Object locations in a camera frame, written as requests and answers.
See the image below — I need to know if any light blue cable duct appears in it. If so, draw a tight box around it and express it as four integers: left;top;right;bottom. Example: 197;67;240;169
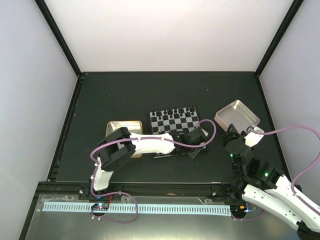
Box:
42;202;231;217

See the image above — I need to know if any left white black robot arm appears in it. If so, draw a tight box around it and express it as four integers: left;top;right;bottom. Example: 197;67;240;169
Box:
89;127;208;200

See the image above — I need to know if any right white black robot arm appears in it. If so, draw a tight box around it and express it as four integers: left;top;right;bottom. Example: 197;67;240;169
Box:
223;124;320;240

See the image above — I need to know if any black aluminium frame post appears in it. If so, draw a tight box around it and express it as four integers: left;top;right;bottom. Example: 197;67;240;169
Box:
254;0;304;77
34;0;82;77

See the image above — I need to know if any gold metal tin tray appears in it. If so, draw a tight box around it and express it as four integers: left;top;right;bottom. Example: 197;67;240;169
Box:
99;121;143;162

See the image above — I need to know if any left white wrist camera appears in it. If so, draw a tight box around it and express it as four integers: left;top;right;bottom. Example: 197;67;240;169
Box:
187;128;207;145

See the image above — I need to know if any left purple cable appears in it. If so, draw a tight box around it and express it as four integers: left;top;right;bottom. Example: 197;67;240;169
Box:
89;119;217;198

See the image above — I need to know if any black aluminium frame left post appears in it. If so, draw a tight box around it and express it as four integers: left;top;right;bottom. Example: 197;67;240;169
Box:
34;0;82;77

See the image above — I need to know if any pink metal tin tray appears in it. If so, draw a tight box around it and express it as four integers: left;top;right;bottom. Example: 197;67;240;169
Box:
214;100;260;132

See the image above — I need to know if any small green circuit board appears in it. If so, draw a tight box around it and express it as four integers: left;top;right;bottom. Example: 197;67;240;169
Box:
91;203;109;211

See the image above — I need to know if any black and silver chessboard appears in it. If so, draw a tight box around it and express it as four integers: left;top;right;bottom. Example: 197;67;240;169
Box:
148;106;209;158

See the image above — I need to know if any purple cable loop front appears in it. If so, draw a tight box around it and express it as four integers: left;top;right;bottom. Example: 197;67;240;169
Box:
90;191;139;225

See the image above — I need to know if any black aluminium frame right post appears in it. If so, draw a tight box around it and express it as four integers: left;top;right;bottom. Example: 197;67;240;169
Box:
254;0;304;77

